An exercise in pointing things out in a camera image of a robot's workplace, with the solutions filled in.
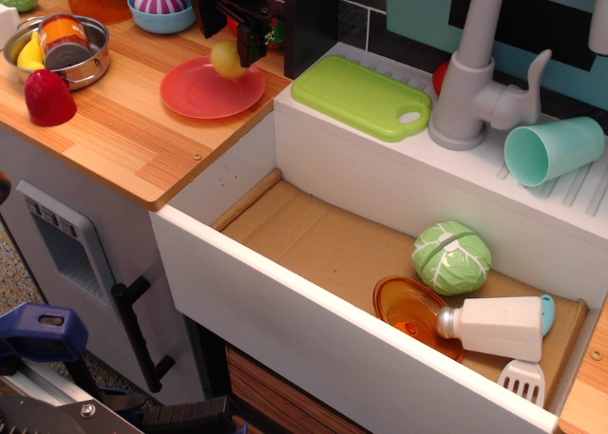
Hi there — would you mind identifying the white plastic spatula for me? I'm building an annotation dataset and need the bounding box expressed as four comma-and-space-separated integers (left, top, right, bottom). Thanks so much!
498, 359, 546, 407

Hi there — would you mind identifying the yellow toy potato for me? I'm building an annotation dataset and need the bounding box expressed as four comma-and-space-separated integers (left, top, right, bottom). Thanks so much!
210, 40, 248, 79

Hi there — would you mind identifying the white toy sink basin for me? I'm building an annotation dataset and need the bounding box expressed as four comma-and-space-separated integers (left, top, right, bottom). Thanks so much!
149, 42, 608, 434

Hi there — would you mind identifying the red toy tomato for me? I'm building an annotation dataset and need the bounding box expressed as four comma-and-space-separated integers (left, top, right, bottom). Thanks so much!
431, 61, 449, 96

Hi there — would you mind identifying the red toy strawberry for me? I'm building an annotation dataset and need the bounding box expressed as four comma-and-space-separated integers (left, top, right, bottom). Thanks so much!
24, 69, 77, 126

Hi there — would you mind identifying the blue clamp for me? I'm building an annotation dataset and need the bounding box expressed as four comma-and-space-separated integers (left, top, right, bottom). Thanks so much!
1, 302, 88, 366

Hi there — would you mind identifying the silver metal pot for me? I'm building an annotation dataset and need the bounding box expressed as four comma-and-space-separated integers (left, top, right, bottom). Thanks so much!
4, 12, 110, 91

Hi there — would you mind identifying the orange toy can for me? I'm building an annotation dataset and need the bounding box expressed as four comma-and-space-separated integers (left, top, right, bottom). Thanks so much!
38, 13, 92, 70

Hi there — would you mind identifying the teal plastic cup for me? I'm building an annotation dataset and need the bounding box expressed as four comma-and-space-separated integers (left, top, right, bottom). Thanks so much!
503, 117, 606, 187

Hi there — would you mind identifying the pink plastic plate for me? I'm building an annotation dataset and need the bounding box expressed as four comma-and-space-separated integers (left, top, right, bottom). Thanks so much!
160, 56, 265, 120

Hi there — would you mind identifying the grey toy faucet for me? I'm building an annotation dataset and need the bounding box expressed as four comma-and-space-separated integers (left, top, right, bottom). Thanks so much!
428, 0, 552, 150

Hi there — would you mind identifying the red toy chili pepper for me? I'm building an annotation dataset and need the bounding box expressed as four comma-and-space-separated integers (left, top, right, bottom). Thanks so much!
227, 16, 286, 49

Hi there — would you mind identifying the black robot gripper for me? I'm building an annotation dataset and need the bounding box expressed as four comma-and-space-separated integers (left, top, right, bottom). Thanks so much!
191, 0, 273, 67

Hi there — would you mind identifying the green plastic cutting board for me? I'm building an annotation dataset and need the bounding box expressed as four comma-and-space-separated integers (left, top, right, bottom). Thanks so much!
292, 55, 432, 142

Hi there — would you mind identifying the orange transparent lid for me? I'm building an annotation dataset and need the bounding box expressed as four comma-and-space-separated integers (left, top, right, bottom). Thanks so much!
372, 276, 465, 362

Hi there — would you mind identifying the white salt shaker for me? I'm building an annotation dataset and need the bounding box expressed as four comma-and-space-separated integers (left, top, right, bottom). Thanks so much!
436, 296, 543, 362

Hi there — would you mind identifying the green toy cabbage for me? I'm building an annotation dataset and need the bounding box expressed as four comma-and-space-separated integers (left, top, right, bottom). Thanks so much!
411, 221, 492, 296

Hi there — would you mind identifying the blue plastic bowl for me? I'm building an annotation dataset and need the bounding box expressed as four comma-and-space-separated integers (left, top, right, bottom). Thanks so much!
127, 0, 196, 34

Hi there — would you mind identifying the grey toy oven panel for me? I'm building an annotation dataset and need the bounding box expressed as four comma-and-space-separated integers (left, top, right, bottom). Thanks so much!
17, 179, 119, 322

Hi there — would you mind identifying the black cabinet door handle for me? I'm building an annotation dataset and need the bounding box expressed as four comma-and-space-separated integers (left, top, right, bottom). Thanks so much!
110, 276, 175, 393

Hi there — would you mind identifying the yellow toy banana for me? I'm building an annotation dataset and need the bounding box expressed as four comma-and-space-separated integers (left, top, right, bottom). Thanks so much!
16, 31, 45, 71

